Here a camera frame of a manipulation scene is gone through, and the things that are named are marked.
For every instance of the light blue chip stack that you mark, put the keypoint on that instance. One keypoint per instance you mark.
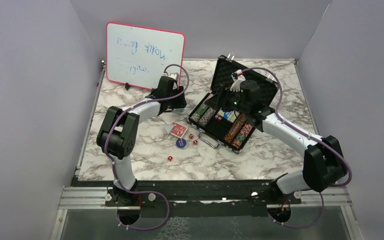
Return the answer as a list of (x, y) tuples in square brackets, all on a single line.
[(182, 111)]

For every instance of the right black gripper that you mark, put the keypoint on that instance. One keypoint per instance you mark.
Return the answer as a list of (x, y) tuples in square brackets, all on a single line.
[(220, 99)]

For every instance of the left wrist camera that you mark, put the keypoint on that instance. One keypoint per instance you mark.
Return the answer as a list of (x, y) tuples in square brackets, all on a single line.
[(174, 76)]

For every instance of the blue white card deck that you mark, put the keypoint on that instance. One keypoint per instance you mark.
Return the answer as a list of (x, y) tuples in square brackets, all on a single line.
[(230, 116)]

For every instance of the blue dealer button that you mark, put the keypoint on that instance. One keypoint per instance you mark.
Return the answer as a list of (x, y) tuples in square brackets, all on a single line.
[(181, 143)]

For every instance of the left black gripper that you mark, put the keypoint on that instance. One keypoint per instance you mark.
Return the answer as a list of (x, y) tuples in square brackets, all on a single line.
[(180, 103)]

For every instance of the pink framed whiteboard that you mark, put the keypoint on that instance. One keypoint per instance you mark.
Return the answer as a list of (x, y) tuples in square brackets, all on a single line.
[(138, 55)]

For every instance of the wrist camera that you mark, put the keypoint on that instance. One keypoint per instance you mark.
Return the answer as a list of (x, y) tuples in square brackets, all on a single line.
[(238, 78), (174, 76)]

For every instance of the black mounting rail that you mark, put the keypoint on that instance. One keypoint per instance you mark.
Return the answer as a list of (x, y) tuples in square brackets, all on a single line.
[(186, 198)]

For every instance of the red playing card deck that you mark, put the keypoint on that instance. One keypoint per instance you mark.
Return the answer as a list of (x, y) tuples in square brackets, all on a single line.
[(178, 130)]

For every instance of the black poker case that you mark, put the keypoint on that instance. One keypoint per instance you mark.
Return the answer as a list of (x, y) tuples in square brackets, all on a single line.
[(257, 93)]

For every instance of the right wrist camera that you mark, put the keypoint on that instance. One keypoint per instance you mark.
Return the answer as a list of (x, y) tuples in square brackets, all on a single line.
[(238, 78)]

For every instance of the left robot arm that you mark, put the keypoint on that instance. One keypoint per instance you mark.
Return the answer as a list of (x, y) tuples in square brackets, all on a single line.
[(118, 132)]

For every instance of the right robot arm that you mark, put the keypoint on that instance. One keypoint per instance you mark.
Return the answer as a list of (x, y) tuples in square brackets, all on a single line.
[(323, 161)]

